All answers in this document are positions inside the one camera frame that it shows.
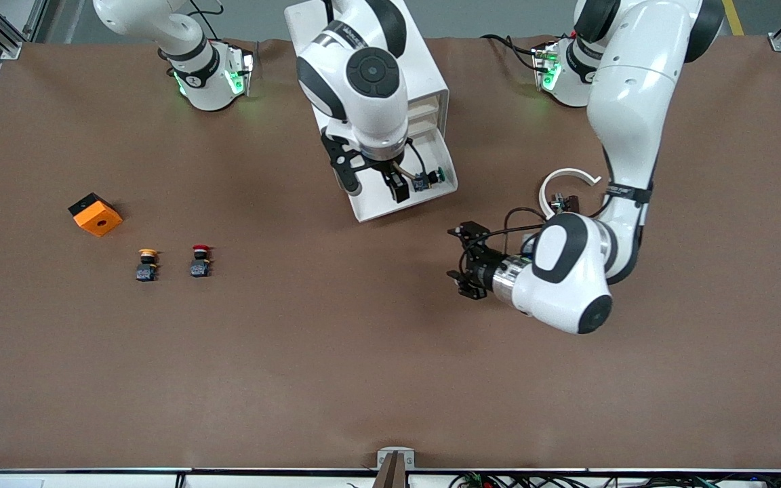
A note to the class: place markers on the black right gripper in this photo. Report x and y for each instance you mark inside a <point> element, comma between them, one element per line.
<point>390,177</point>

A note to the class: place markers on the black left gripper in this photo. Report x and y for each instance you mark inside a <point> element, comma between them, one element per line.
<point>486,266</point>

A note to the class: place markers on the beige white drawer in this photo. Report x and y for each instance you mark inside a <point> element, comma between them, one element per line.
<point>377,207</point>
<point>424,105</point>
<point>424,122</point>

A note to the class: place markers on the green push button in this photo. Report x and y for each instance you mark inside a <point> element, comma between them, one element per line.
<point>429,179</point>

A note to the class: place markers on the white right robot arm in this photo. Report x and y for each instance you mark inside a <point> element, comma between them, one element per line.
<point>363,102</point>

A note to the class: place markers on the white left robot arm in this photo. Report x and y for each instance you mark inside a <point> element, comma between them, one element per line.
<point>628,88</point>

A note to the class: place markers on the white drawer cabinet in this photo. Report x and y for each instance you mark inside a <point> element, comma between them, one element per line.
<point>424,68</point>

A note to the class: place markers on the red push button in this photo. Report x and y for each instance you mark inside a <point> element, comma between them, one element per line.
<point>200,268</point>

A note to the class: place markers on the yellow push button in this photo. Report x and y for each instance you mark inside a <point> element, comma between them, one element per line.
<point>147,271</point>

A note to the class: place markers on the orange black button box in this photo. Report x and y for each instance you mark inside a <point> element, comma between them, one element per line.
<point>99,218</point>

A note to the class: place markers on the brown table mat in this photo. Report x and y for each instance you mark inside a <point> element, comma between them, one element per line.
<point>390,339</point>

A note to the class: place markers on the grey metal bracket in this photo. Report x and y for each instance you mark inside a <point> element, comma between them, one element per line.
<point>409,459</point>

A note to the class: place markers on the brown camera pole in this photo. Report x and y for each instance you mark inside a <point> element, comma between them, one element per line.
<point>390,474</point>

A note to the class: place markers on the white table edge rail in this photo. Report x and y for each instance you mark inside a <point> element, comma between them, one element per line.
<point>92,480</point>

